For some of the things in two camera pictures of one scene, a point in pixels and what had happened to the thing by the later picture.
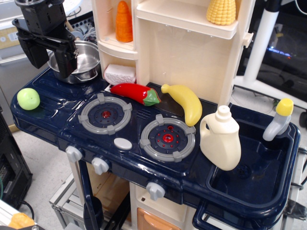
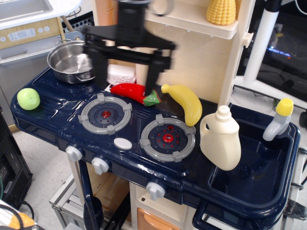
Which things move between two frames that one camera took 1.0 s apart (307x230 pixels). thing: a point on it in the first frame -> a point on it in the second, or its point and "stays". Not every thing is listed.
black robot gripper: x=46 y=19 -> x=130 y=38
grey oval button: x=123 y=143 stays
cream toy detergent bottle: x=219 y=139 stays
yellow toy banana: x=191 y=107 stays
